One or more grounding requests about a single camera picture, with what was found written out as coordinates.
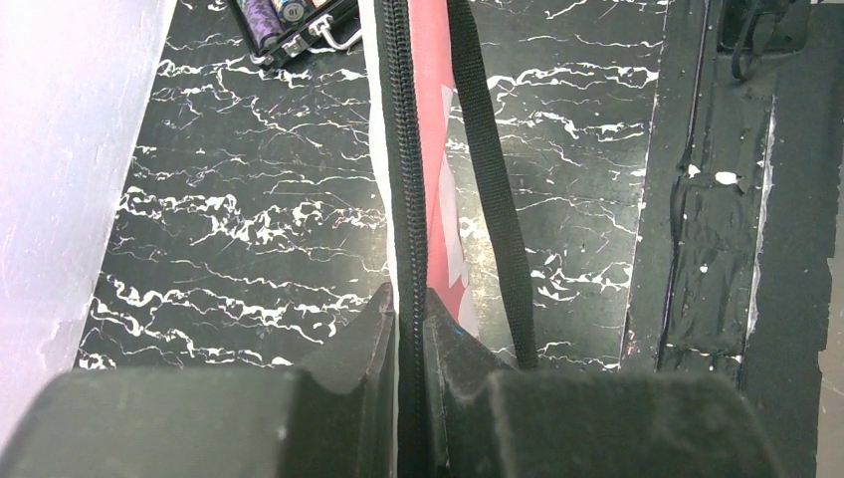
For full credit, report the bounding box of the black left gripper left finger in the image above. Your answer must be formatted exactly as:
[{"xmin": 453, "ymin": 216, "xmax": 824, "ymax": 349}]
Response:
[{"xmin": 1, "ymin": 284, "xmax": 395, "ymax": 477}]

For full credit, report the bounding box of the black poker chip case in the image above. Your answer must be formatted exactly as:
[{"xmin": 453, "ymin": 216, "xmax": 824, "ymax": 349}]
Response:
[{"xmin": 226, "ymin": 0, "xmax": 362, "ymax": 72}]

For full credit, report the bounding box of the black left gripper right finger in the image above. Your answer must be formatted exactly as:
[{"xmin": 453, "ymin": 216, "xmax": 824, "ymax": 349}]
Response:
[{"xmin": 425, "ymin": 292, "xmax": 784, "ymax": 477}]

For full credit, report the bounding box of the pink racket bag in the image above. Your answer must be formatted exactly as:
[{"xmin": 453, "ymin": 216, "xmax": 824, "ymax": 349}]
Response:
[{"xmin": 361, "ymin": 1, "xmax": 537, "ymax": 477}]

